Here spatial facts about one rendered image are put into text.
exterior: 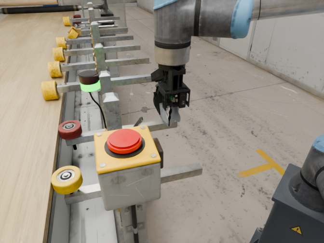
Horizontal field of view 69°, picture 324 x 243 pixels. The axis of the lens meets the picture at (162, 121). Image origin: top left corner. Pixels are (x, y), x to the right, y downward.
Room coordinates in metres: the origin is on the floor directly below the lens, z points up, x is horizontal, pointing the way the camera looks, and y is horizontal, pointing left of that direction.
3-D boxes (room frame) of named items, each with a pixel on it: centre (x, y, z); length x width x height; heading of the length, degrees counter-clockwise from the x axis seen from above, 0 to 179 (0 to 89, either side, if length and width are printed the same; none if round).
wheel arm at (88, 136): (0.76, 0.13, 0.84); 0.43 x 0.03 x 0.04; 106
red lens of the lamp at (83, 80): (0.70, 0.23, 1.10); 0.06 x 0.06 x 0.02
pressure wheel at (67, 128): (0.71, 0.34, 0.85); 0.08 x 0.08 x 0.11
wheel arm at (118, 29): (1.97, 0.45, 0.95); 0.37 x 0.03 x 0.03; 106
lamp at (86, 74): (0.70, 0.23, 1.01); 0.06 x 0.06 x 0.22; 16
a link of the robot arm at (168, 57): (0.60, -0.03, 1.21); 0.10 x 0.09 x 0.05; 108
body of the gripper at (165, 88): (0.59, -0.03, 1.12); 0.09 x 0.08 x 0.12; 18
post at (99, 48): (0.95, 0.25, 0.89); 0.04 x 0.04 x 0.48; 16
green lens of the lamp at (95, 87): (0.70, 0.23, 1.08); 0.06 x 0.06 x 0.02
